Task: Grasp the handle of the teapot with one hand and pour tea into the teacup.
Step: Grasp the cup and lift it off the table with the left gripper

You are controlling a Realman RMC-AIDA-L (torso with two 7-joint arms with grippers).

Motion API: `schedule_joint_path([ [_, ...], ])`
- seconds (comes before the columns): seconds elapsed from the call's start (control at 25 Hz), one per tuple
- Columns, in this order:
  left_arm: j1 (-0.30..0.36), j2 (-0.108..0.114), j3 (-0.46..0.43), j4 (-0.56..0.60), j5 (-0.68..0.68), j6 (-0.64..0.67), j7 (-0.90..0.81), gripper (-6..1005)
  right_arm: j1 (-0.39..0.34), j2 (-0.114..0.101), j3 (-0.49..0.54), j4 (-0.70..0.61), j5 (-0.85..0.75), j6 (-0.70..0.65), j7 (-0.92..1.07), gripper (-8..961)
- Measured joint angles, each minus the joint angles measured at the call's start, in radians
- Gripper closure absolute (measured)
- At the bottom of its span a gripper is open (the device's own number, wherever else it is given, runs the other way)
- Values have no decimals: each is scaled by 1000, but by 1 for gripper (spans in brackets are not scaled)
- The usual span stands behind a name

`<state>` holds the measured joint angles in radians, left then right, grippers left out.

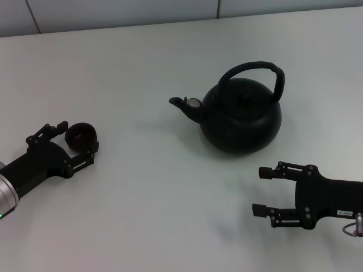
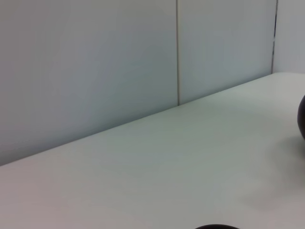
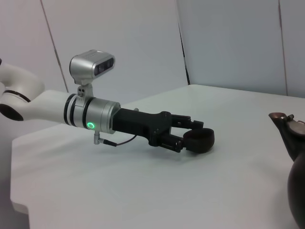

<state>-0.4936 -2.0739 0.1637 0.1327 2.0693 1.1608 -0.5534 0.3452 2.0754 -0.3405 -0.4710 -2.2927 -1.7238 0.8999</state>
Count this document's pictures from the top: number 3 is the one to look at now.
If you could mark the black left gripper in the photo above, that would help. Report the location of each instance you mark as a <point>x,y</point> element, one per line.
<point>138,124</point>

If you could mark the small black teacup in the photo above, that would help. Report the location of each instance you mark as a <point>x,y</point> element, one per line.
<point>202,140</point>

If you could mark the black round teapot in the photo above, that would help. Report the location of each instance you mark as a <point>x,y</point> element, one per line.
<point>297,186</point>

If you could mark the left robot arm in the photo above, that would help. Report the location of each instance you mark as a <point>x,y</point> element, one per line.
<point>47,105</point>

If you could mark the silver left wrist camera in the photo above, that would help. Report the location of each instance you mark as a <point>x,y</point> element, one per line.
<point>83,66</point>

